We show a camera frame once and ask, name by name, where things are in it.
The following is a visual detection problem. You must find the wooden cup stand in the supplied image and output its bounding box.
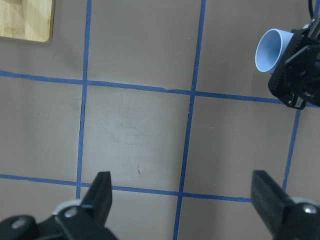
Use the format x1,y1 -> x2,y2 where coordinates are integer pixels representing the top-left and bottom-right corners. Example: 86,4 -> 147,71
0,0 -> 55,43

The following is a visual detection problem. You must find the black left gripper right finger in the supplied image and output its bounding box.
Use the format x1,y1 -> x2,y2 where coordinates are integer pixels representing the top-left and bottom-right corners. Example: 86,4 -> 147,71
250,170 -> 320,240

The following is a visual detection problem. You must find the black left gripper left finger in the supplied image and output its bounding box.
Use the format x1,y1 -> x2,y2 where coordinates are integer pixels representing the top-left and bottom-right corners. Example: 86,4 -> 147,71
54,171 -> 117,240

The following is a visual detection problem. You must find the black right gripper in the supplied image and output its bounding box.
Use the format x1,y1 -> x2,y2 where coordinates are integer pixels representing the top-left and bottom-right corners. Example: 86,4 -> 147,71
268,16 -> 320,110

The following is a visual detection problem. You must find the white plastic cup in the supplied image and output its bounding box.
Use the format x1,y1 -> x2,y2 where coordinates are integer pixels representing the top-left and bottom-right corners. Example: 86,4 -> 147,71
255,28 -> 294,74

